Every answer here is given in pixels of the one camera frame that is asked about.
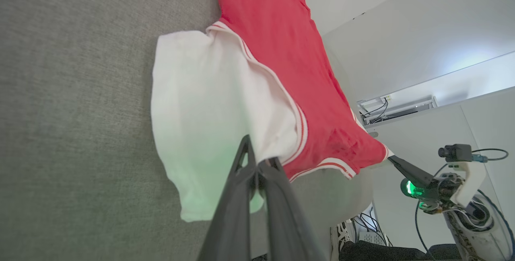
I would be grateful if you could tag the red and white shirt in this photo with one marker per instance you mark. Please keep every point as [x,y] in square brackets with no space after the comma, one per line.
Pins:
[273,31]

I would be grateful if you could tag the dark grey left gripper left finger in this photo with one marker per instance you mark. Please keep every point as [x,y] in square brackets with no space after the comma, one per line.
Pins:
[233,220]

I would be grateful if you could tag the white sneaker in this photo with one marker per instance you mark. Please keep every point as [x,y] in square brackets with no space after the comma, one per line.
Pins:
[342,237]

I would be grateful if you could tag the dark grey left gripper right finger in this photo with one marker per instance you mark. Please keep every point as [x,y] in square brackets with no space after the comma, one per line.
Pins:
[285,229]

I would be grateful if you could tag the grey fabric sofa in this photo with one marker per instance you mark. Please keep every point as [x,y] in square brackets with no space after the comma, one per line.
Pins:
[80,92]

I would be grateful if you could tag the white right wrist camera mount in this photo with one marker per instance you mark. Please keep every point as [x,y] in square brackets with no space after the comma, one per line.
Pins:
[472,180]

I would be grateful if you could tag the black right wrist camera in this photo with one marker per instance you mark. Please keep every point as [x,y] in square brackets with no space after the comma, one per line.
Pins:
[456,152]

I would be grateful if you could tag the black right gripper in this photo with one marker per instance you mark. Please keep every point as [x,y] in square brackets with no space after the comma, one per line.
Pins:
[438,194]

